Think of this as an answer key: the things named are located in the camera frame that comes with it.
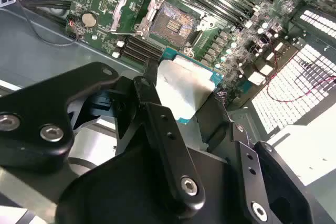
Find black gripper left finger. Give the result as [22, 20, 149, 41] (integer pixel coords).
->
[0, 58, 206, 212]

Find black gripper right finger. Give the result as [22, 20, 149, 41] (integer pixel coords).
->
[196, 93, 326, 224]

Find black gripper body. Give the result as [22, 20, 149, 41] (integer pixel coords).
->
[55, 142, 249, 224]

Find silver topped CPU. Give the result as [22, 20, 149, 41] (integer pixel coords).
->
[154, 47, 224, 125]

